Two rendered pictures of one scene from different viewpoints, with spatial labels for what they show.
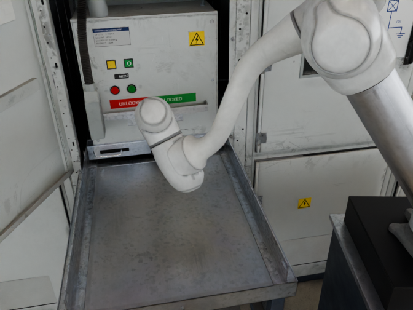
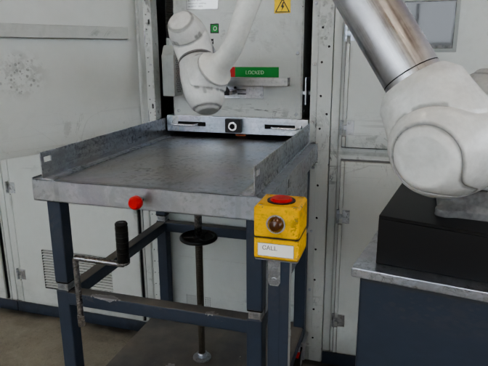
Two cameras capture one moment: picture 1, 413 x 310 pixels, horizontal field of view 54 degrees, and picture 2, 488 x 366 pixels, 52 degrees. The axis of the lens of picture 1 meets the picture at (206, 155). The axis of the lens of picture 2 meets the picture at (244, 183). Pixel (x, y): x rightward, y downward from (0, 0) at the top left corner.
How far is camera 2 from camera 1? 0.88 m
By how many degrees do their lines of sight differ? 30
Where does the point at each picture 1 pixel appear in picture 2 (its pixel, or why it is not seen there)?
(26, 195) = (90, 131)
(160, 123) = (182, 30)
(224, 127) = (233, 29)
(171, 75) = (254, 45)
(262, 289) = (226, 197)
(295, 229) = not seen: hidden behind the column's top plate
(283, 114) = (374, 99)
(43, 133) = (125, 84)
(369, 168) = not seen: outside the picture
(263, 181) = (351, 190)
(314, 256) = not seen: hidden behind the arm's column
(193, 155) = (206, 64)
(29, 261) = (96, 234)
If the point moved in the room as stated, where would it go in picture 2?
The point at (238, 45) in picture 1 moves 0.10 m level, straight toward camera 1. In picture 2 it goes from (322, 10) to (308, 8)
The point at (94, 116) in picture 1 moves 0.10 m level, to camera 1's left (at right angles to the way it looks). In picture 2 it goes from (168, 70) to (144, 70)
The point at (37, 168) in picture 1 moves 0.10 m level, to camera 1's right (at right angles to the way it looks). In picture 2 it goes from (109, 112) to (131, 114)
